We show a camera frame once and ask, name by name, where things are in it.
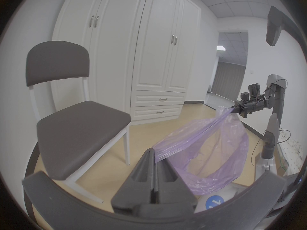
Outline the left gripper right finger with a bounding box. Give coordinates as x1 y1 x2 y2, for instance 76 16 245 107
155 159 197 208

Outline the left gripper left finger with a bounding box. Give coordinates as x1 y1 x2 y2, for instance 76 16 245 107
111 148 155 213

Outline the purple plastic bag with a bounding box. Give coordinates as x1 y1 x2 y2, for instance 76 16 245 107
153 106 250 196

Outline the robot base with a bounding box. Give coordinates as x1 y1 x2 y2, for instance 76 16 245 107
194 152 300 213

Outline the grey curtain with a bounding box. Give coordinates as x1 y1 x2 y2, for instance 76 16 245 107
211 61 246 102

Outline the white chair with grey seat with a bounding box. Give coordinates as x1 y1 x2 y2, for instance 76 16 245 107
25 40 132 203

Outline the white wardrobe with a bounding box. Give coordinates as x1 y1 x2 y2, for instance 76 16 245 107
51 0 201 125

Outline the black cable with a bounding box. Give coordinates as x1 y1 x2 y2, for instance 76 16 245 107
251 128 292 166

